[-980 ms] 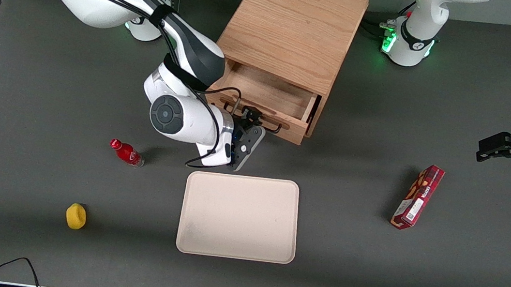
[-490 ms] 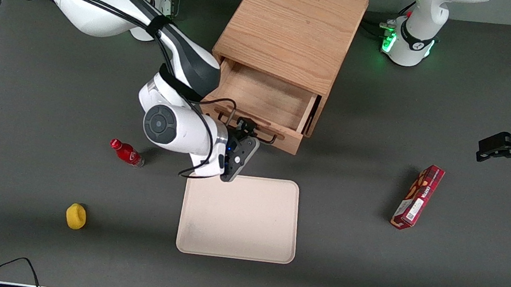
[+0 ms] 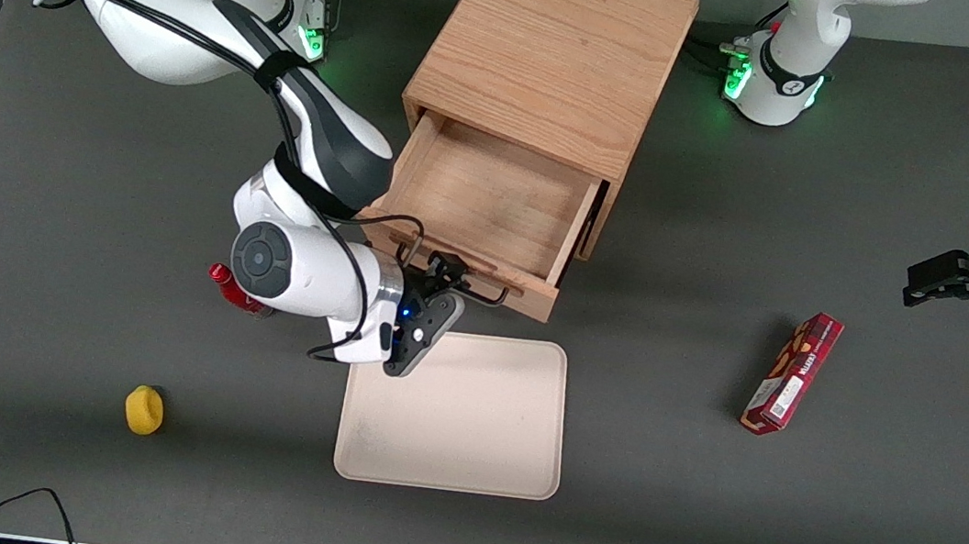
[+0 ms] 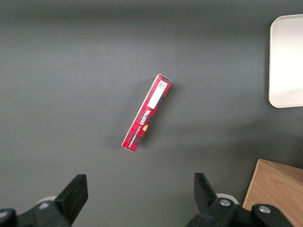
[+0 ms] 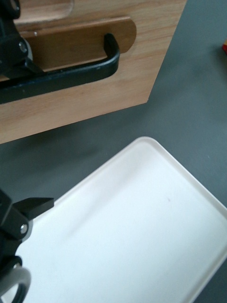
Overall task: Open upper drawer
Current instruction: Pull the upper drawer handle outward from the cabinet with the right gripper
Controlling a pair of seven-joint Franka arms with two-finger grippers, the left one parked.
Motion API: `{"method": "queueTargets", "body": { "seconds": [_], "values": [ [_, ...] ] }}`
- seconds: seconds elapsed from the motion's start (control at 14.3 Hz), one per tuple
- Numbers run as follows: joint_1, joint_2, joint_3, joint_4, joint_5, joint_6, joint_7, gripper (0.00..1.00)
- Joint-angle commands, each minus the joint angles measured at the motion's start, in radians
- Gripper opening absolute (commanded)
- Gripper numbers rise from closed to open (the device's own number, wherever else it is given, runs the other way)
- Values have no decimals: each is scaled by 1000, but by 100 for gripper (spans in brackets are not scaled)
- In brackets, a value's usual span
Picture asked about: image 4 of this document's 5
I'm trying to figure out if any red tartan biscuit box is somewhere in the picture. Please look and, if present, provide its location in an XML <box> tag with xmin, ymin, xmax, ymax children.
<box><xmin>121</xmin><ymin>73</ymin><xmax>174</xmax><ymax>154</ymax></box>

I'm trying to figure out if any wooden drawer cabinet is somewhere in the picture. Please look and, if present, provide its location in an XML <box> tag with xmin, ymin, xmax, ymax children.
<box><xmin>241</xmin><ymin>158</ymin><xmax>303</xmax><ymax>227</ymax></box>

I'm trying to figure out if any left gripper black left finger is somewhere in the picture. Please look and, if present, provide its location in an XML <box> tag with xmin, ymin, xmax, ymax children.
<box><xmin>0</xmin><ymin>174</ymin><xmax>89</xmax><ymax>227</ymax></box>

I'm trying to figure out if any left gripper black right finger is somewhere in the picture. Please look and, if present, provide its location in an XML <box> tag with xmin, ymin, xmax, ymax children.
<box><xmin>186</xmin><ymin>173</ymin><xmax>294</xmax><ymax>227</ymax></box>

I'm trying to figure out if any cream rectangular tray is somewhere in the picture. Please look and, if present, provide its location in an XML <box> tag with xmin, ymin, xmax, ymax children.
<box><xmin>267</xmin><ymin>13</ymin><xmax>303</xmax><ymax>109</ymax></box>

